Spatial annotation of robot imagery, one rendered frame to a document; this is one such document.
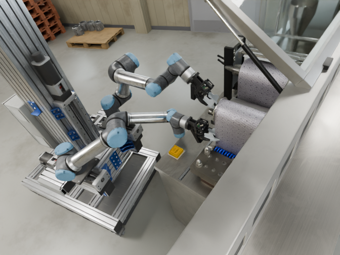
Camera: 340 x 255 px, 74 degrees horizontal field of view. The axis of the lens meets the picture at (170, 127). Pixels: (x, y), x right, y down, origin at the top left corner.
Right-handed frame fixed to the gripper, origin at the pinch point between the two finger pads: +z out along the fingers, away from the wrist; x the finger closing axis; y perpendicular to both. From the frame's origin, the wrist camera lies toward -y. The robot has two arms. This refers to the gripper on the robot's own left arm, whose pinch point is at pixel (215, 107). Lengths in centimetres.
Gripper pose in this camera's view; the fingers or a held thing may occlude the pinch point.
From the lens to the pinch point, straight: 124.4
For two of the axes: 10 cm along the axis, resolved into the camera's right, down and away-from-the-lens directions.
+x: 6.2, -6.3, 4.6
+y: 3.6, -3.0, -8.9
